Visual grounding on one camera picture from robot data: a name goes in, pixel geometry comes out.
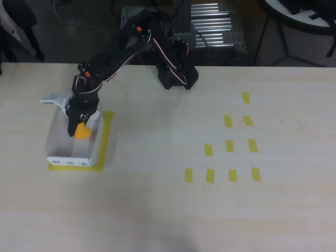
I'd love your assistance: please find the white round table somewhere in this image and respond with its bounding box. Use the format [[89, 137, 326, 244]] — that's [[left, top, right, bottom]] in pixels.
[[253, 0, 336, 67]]

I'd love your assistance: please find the white floor cable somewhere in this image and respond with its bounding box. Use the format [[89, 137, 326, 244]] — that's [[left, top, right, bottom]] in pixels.
[[53, 0, 112, 50]]

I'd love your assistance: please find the metal roller rack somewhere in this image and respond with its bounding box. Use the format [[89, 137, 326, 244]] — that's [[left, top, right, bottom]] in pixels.
[[119, 2, 247, 65]]

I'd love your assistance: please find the yellow tape square outline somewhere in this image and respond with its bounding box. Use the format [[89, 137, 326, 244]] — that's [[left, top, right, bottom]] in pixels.
[[48, 110, 115, 173]]

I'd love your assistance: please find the white cardboard box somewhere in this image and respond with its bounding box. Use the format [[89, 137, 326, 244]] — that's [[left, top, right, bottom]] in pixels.
[[46, 106, 102, 168]]

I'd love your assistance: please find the red white servo wire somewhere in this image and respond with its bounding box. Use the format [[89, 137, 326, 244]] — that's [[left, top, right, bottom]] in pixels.
[[72, 48, 141, 91], [147, 30, 190, 86]]

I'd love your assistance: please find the black office chair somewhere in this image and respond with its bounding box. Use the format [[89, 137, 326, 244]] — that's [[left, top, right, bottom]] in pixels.
[[0, 0, 46, 62]]

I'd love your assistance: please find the yellow rubber duck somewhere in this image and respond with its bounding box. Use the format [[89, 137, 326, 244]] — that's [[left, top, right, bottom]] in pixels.
[[73, 122, 92, 140]]

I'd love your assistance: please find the black bag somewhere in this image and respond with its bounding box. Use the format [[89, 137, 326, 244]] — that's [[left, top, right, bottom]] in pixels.
[[278, 0, 336, 20]]

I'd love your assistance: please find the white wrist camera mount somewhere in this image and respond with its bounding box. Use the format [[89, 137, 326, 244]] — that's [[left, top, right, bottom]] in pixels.
[[39, 92, 73, 116]]

